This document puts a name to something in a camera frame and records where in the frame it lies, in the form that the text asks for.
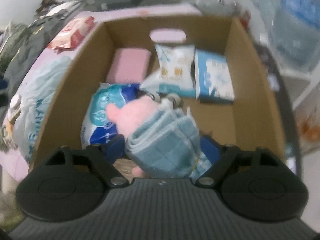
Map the blue white diaper pack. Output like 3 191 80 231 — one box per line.
80 82 142 150

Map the pink plush toy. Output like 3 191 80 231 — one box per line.
106 97 161 178

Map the blue checked towel bundle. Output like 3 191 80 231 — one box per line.
125 107 212 180

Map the blue white paper box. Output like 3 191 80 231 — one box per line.
194 49 235 103

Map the pink sponge block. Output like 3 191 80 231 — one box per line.
106 48 151 85

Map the brown cardboard box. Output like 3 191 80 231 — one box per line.
29 15 285 168

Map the white plastic shopping bag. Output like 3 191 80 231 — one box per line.
1 56 72 163

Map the red wet wipes pack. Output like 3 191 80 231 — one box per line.
47 16 95 51

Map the large blue water bottle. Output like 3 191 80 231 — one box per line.
270 0 319 73

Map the green leaf pattern pillow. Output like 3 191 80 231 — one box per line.
1 21 30 75

